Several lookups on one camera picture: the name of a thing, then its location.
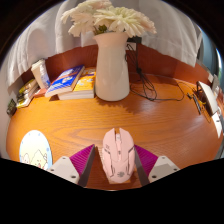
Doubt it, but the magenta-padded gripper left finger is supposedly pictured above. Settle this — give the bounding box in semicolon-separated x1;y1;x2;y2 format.
46;143;97;188

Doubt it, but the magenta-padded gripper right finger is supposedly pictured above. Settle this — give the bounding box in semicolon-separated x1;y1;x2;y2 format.
134;144;181;187

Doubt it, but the pink computer mouse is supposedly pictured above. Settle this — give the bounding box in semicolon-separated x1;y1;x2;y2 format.
101;127;136;184

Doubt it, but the round cartoon-print mouse pad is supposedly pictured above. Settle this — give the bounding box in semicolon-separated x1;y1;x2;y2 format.
18;129;54;171

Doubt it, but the red-brown book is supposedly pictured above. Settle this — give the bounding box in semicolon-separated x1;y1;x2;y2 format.
33;87;49;98

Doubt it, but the green and black mug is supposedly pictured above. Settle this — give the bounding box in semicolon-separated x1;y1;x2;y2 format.
6;98;18;118

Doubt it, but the yellow and black book stack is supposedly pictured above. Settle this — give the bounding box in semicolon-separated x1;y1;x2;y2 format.
15;78;40;109

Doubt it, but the silver laptop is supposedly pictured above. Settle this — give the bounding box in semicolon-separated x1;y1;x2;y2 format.
195;80;219;117

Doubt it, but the clear sanitizer spray bottle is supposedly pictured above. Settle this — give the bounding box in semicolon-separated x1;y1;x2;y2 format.
41;69;52;88

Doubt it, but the cream lidded tumbler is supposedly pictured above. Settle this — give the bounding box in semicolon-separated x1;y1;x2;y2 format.
30;58;51;90

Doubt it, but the white ceramic vase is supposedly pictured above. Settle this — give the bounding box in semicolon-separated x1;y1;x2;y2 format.
93;31;131;102

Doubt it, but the white sheer curtain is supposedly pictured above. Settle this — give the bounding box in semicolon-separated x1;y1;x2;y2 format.
6;0;204;88

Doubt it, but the black cable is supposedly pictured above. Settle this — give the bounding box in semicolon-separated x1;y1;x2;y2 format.
124;42;186;102

